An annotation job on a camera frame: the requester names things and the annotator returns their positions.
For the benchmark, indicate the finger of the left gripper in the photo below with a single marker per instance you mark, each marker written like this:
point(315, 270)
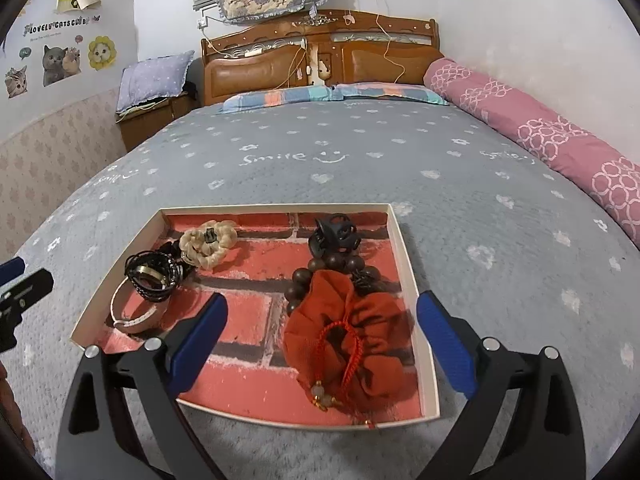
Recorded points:
point(26, 293)
point(11, 269)

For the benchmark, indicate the wooden headboard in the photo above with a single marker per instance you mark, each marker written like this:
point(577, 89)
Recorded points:
point(335, 47)

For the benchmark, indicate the brick-pattern jewelry tray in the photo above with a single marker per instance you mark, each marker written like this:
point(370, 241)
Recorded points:
point(246, 377)

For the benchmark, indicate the red cord stone pendant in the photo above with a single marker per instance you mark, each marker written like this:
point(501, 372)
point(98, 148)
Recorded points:
point(332, 383)

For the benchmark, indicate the lavender dotted cushion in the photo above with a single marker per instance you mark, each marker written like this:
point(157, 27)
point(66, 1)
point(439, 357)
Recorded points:
point(152, 79)

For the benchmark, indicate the orange fabric scrunchie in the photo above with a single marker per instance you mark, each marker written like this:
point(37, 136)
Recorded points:
point(345, 347)

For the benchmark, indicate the tabby kitten wall sticker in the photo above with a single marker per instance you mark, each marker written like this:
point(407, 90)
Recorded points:
point(16, 81)

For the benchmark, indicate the black claw hair clip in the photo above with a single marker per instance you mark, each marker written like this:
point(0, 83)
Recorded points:
point(336, 234)

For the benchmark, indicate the wooden nightstand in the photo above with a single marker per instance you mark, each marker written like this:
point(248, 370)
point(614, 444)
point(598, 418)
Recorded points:
point(142, 122)

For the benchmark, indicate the striped pillow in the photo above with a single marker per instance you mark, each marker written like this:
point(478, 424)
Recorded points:
point(276, 97)
point(386, 90)

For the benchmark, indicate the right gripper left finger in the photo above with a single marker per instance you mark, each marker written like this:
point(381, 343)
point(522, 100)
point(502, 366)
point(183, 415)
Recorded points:
point(97, 438)

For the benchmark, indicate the grey cats wall sticker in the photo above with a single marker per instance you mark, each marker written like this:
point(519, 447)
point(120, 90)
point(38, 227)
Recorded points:
point(59, 63)

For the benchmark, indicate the black fuzzy scrunchie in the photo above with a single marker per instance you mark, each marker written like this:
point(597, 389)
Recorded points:
point(177, 266)

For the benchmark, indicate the striped pillow right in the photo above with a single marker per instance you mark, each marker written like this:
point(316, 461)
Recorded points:
point(386, 90)

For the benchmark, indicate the striped pillow left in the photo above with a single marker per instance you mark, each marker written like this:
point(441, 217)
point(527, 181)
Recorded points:
point(276, 97)

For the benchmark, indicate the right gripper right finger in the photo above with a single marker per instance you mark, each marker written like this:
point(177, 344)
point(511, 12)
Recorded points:
point(544, 439)

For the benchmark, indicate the pink rolled quilt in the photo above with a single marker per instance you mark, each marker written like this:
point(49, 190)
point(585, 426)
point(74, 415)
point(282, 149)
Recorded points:
point(606, 175)

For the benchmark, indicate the yellow flower cat sticker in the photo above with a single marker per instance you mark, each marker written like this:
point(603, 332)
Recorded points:
point(102, 52)

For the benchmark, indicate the person left hand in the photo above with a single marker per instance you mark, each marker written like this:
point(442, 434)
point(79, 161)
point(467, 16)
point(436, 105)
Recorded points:
point(13, 414)

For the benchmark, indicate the grey patterned bedspread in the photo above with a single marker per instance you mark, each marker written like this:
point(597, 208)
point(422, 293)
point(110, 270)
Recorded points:
point(508, 244)

